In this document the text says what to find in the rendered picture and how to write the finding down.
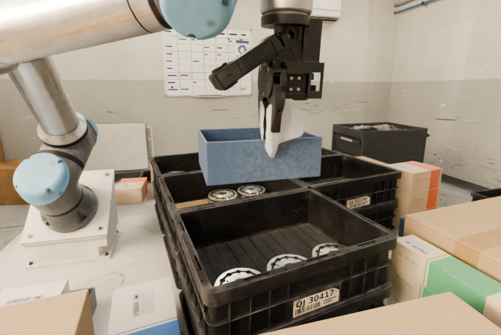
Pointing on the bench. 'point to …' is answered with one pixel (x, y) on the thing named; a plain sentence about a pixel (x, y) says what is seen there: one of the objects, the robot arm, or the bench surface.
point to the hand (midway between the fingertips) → (267, 149)
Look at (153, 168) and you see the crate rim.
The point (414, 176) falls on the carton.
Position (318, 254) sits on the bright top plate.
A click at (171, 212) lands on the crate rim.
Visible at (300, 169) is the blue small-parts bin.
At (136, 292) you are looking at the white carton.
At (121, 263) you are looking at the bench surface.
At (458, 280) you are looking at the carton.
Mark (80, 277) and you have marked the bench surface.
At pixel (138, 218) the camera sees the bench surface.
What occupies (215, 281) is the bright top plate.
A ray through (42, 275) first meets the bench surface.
